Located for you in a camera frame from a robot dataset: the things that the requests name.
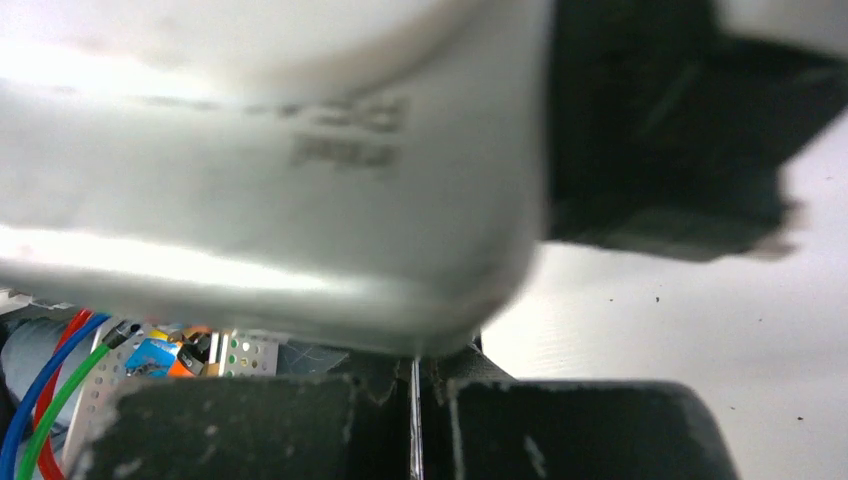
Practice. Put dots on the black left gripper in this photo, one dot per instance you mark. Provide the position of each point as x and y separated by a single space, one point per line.
666 132

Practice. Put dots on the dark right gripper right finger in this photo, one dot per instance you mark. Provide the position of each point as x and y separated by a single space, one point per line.
478 422

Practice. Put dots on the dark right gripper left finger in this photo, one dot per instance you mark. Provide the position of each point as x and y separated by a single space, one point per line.
352 422

